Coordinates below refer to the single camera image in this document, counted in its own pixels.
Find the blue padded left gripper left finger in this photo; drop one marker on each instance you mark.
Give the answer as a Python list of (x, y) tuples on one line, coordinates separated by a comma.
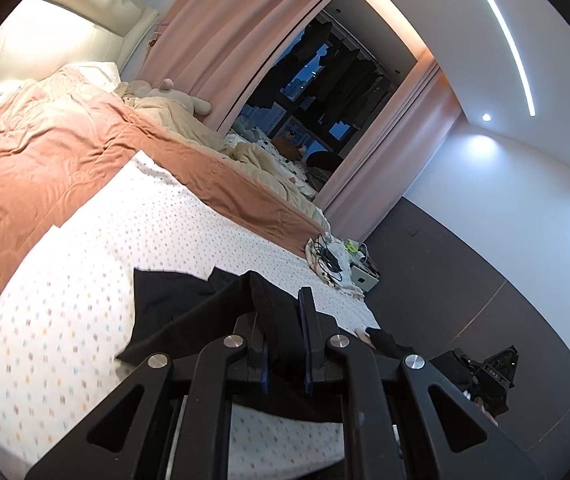
[(260, 326)]

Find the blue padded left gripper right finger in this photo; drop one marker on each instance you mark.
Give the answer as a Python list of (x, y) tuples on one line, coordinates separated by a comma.
[(311, 335)]

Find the black button-up shirt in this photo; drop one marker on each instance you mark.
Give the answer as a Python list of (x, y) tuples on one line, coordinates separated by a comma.
[(202, 328)]

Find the dark clothes hanging at window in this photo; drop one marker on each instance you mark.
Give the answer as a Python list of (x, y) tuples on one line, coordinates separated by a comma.
[(322, 91)]

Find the person's right hand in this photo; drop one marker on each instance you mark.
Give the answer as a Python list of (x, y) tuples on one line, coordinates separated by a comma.
[(479, 403)]

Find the white bedside table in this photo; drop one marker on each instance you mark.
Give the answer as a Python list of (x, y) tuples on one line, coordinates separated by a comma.
[(362, 275)]

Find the white floral bed sheet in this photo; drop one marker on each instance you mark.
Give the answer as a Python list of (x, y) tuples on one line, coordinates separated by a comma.
[(70, 307)]

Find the beige crumpled duvet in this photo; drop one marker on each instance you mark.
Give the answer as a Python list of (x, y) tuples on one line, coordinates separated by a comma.
[(235, 150)]

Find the pink right curtain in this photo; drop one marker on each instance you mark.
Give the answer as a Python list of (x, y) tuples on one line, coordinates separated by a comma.
[(391, 153)]

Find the pink curtain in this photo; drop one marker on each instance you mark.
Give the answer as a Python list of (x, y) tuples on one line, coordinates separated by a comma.
[(219, 49), (391, 153)]

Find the beige plush toy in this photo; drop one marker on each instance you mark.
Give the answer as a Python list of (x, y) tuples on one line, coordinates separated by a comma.
[(165, 89)]

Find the orange-brown blanket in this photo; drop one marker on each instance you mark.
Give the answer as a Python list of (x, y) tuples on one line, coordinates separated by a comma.
[(62, 139)]

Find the white pillow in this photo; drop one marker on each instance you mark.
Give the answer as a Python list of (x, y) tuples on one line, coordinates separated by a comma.
[(105, 75)]

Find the pink left curtain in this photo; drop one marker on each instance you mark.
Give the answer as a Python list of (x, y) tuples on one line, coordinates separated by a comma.
[(219, 49)]

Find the cream padded headboard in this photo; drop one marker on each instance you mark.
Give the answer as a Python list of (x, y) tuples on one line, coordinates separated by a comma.
[(40, 36)]

